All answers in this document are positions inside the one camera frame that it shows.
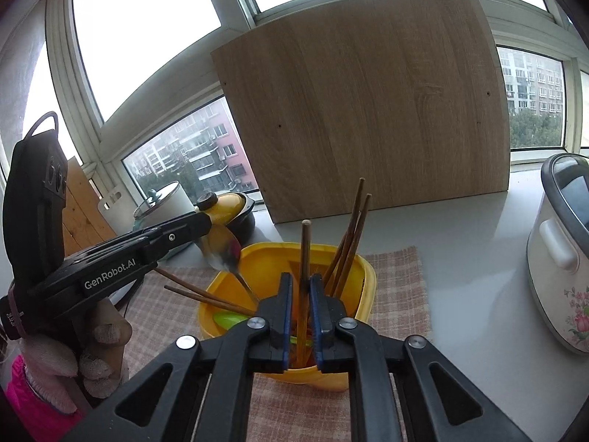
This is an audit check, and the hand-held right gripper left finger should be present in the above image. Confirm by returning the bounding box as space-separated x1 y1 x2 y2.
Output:
62 273 294 442

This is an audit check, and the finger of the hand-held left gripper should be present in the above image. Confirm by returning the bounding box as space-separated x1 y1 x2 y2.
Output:
133 211 214 269

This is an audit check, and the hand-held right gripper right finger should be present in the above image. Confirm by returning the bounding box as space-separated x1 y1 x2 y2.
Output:
309 274 530 442

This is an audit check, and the small metal spoon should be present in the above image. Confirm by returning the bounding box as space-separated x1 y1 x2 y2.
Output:
199 225 261 307

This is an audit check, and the yellow plastic container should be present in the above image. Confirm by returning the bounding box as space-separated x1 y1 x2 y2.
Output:
198 242 378 393

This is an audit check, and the red-tipped wooden chopstick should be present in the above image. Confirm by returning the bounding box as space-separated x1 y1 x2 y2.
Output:
297 220 314 366

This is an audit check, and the green plastic spoon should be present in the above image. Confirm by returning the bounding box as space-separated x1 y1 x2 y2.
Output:
213 312 304 346

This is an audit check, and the pile of wooden chopsticks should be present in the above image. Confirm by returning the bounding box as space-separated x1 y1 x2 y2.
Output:
156 177 373 318

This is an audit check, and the person's left hand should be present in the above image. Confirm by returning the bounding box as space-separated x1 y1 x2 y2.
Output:
21 299 134 414

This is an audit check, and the wooden slat board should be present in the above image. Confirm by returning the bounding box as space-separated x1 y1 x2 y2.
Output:
62 155 118 257

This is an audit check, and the black casserole with yellow lid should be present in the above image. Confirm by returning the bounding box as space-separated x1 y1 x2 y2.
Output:
195 192 257 245

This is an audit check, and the white plastic cutting board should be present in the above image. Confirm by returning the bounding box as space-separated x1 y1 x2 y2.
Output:
96 190 139 242

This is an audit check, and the pink plaid tablecloth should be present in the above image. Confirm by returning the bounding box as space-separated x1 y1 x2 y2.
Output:
108 245 433 442

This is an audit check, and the large light wooden board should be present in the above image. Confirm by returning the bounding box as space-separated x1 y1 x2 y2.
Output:
211 0 512 225

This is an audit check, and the white floral rice cooker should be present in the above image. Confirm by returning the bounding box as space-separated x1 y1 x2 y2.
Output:
526 153 589 356

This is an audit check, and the white window frame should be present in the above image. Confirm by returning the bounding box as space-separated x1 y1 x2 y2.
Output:
0 0 589 222

